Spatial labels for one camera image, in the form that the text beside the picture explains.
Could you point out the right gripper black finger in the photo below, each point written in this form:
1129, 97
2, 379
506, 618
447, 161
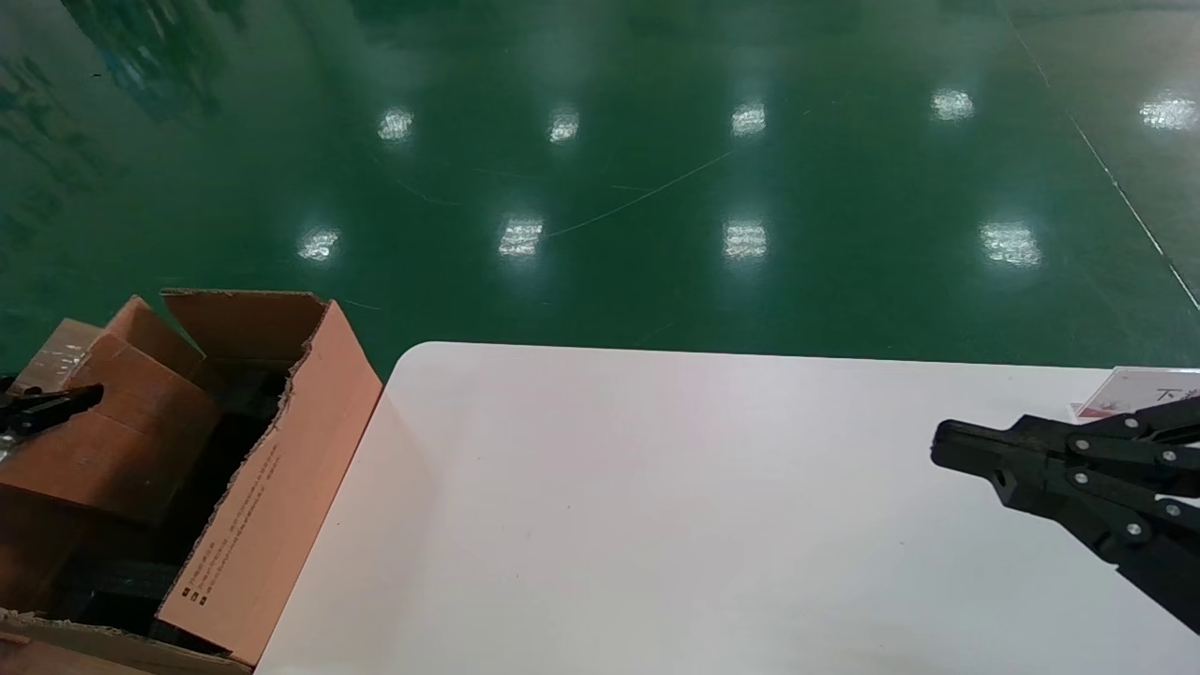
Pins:
1106, 511
1106, 441

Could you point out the small tall brown box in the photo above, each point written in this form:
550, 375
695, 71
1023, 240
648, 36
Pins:
122, 450

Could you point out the red white sign card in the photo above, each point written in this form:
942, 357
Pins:
1125, 389

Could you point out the big open cardboard box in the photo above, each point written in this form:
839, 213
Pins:
272, 525

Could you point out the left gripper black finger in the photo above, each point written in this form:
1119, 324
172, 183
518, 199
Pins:
56, 405

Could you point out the plain brown cardboard box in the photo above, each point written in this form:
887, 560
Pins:
61, 352

